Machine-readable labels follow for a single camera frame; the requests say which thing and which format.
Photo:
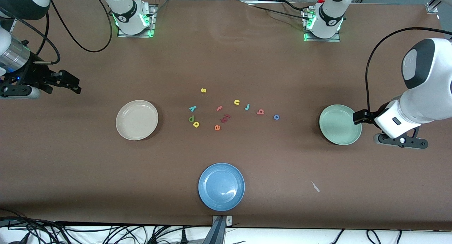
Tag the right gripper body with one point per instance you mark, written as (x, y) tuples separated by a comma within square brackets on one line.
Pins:
[(34, 73)]

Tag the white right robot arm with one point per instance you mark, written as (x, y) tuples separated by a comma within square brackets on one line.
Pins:
[(130, 11)]

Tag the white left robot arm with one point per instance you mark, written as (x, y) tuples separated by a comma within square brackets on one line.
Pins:
[(430, 95)]

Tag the green plate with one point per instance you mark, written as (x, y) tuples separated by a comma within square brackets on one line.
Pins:
[(335, 125)]

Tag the beige brown plate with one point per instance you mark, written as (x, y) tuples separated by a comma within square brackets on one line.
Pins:
[(137, 120)]

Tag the brown table cover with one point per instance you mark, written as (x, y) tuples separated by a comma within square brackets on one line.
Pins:
[(70, 166)]

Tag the white paper scrap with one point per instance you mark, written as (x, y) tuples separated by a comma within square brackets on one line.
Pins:
[(315, 186)]

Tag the maroon letter k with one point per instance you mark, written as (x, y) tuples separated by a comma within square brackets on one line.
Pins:
[(223, 120)]

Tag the blue plate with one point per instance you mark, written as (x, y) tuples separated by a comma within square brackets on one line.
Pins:
[(221, 186)]

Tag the aluminium frame rail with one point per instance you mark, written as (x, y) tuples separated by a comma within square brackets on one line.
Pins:
[(12, 27)]

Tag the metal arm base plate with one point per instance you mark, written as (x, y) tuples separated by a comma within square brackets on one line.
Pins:
[(332, 40), (152, 21)]

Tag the aluminium frame corner bracket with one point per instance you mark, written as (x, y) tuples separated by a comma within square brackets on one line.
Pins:
[(431, 7)]

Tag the metal camera stand bracket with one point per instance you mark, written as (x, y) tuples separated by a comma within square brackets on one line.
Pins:
[(220, 233)]

